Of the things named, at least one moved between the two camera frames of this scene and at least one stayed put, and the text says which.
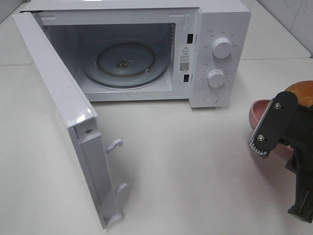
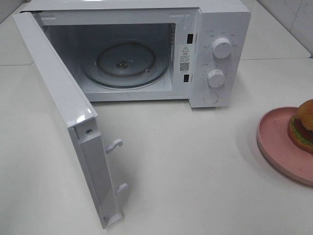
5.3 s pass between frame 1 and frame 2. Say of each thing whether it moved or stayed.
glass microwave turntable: stayed
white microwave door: stayed
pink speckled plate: moved
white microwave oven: stayed
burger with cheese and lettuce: moved
